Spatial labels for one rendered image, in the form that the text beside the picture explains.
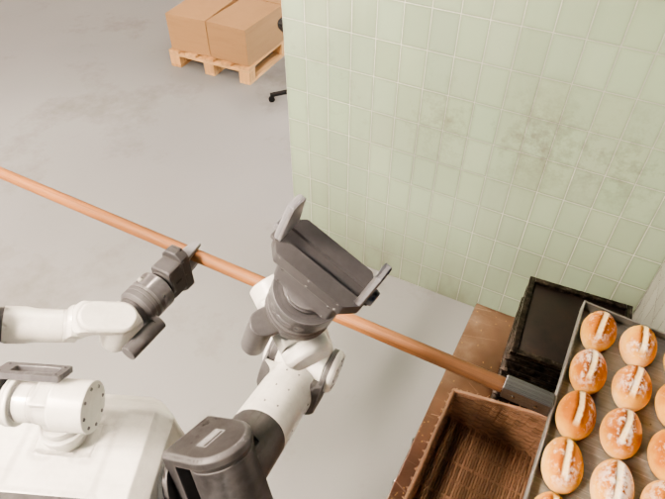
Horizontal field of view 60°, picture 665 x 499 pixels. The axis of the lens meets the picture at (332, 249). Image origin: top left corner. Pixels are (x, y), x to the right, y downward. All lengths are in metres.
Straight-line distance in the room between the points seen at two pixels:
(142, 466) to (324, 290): 0.38
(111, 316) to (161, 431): 0.39
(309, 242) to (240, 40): 3.77
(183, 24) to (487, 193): 2.90
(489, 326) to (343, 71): 1.12
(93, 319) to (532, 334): 1.08
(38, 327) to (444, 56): 1.56
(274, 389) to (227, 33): 3.66
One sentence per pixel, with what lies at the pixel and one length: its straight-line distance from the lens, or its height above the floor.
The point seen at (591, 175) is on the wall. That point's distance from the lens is 2.24.
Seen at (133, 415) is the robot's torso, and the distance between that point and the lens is 0.88.
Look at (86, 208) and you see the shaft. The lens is 1.54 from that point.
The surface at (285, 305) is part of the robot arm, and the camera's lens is 0.66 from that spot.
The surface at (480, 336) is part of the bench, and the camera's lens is 1.99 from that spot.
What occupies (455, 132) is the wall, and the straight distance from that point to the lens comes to 2.27.
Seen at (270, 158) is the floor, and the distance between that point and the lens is 3.65.
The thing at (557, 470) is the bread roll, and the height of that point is 1.23.
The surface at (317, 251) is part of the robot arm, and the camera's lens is 0.62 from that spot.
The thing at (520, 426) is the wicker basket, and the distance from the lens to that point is 1.69.
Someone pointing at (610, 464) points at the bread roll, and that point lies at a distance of 1.09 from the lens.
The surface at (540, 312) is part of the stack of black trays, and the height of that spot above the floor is 0.90.
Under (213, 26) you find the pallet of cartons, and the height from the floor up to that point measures 0.38.
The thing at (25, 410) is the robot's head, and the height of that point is 1.50.
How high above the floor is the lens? 2.13
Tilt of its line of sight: 45 degrees down
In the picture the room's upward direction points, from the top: straight up
